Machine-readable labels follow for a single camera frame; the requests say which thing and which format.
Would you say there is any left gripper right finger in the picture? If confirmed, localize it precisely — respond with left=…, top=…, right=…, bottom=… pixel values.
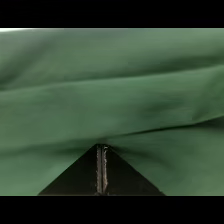
left=101, top=143, right=167, bottom=197

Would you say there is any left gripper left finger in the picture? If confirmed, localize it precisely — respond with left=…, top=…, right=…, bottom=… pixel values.
left=37, top=143, right=103, bottom=197

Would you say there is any green shirt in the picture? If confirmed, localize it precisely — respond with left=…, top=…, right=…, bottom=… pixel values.
left=0, top=28, right=224, bottom=197

